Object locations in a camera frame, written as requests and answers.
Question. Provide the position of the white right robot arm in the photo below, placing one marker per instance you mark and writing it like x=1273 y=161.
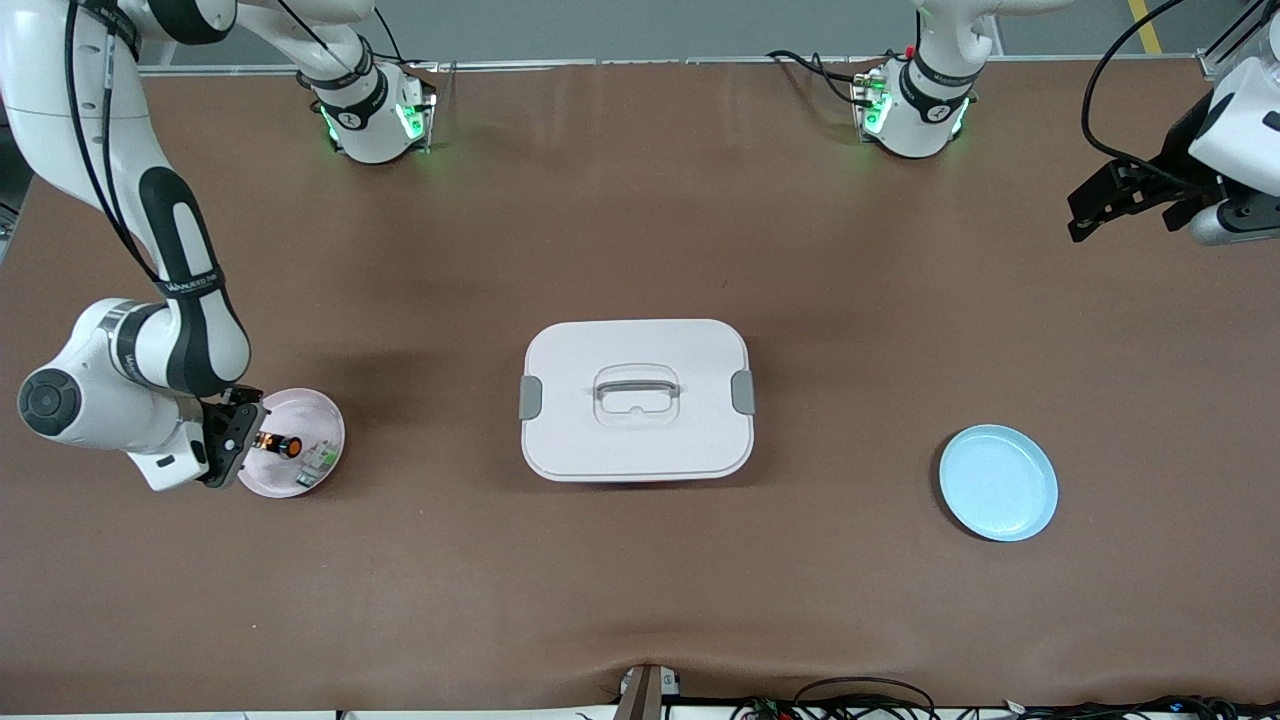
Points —
x=100 y=400

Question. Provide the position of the aluminium frame post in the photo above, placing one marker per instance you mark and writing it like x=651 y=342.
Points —
x=1215 y=62

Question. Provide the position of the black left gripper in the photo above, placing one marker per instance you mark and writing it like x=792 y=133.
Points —
x=1176 y=158

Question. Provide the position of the white lidded storage box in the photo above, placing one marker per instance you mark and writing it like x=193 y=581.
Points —
x=640 y=440

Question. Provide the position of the blue round plate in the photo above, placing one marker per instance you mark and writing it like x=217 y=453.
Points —
x=1000 y=485

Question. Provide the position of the pink round plate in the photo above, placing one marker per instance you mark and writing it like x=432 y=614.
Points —
x=310 y=415

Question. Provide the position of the orange push-button switch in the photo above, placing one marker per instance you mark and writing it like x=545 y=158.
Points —
x=290 y=446

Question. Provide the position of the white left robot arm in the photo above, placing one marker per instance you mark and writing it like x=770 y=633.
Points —
x=925 y=110

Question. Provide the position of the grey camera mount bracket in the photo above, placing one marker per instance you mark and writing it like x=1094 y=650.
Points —
x=645 y=695

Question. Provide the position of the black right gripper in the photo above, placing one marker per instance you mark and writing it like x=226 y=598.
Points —
x=243 y=398

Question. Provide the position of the green and white switch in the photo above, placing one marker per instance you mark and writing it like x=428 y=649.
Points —
x=320 y=465

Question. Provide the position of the brown table mat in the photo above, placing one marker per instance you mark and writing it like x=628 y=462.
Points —
x=640 y=200

